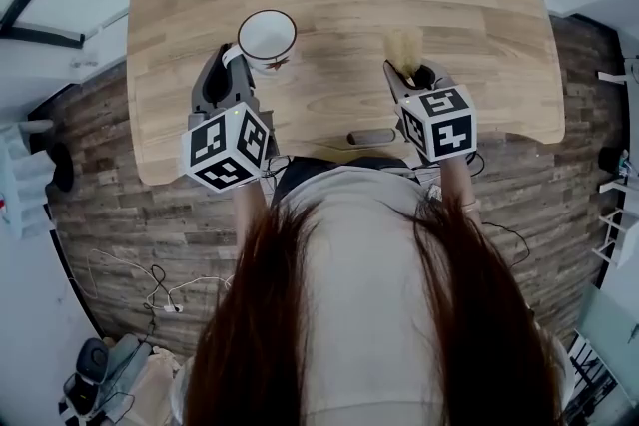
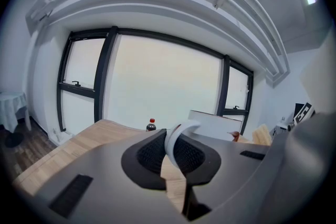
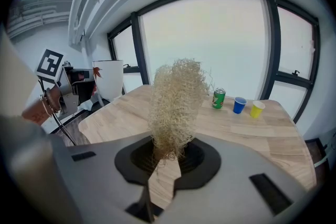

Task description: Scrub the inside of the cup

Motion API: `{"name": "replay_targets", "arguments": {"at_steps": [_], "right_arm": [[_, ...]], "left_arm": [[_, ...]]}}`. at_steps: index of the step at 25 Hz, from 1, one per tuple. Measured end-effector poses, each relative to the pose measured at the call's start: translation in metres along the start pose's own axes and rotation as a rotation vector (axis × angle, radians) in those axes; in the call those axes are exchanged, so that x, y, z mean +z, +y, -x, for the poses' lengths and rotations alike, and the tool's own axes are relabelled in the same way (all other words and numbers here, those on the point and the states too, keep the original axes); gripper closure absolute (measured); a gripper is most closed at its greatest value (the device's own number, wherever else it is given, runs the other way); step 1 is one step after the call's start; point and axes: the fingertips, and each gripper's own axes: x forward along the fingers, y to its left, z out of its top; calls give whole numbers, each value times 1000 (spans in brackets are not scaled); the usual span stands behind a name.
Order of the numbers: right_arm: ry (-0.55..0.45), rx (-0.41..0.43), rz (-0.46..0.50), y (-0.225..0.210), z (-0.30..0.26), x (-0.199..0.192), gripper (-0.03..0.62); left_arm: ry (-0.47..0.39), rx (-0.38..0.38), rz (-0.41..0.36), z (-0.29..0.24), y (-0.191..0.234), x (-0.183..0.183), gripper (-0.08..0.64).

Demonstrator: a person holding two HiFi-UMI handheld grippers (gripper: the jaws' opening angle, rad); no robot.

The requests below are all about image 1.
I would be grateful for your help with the white plastic rack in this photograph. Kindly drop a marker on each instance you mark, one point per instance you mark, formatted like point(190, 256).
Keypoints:
point(22, 184)

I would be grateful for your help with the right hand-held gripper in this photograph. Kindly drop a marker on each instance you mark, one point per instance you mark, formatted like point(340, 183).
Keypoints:
point(439, 125)

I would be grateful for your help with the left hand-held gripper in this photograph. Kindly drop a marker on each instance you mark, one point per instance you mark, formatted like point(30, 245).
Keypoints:
point(214, 144)

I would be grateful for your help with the beige loofah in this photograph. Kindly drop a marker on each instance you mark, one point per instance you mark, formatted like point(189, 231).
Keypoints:
point(404, 50)

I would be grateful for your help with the white mug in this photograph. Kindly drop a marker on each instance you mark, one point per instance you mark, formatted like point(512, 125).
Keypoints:
point(267, 35)

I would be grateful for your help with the person's left forearm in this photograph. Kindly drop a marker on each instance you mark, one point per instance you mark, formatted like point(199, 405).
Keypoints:
point(248, 209)

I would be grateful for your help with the black round object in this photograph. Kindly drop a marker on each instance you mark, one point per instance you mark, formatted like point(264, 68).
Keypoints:
point(62, 167)

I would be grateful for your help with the person's right forearm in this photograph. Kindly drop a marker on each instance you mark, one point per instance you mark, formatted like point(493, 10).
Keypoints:
point(456, 184)

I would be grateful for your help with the pink bangle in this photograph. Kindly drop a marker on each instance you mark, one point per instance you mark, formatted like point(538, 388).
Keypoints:
point(471, 205)

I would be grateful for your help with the person in white top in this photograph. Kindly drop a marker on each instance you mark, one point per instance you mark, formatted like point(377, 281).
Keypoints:
point(369, 294)

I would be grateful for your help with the dark rounded device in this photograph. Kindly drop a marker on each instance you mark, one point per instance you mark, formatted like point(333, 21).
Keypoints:
point(92, 359)

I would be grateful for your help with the white metal rack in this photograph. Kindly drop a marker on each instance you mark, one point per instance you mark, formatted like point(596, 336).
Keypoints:
point(626, 234)

